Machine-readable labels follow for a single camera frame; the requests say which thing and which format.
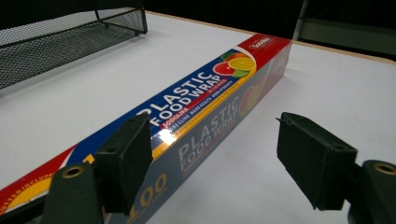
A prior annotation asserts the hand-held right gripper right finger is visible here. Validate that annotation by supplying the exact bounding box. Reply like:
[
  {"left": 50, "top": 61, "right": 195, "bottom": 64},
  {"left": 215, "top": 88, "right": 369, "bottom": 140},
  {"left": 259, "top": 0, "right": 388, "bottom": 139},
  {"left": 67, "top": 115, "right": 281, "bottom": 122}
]
[{"left": 276, "top": 111, "right": 396, "bottom": 224}]

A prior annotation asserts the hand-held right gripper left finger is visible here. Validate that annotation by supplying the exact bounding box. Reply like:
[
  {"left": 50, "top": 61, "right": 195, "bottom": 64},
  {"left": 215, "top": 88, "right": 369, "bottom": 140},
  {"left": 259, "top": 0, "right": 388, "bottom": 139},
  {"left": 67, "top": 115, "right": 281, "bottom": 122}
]
[{"left": 41, "top": 112, "right": 154, "bottom": 224}]

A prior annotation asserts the blue plastic wrap box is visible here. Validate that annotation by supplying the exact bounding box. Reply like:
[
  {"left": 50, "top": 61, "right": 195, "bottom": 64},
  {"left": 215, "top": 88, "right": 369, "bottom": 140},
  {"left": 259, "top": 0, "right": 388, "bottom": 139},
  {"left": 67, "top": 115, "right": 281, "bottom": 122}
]
[{"left": 0, "top": 33, "right": 293, "bottom": 224}]

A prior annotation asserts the grey metal stand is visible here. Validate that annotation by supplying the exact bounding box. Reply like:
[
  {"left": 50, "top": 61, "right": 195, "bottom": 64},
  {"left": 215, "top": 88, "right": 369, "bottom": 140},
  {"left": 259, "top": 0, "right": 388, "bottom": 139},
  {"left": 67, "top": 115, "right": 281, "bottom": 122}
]
[{"left": 292, "top": 0, "right": 396, "bottom": 58}]

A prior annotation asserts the black mesh metal tray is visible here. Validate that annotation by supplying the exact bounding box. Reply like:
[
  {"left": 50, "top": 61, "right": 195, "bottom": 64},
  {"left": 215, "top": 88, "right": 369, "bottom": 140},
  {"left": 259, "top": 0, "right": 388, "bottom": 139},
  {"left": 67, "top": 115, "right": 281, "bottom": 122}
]
[{"left": 0, "top": 7, "right": 149, "bottom": 91}]

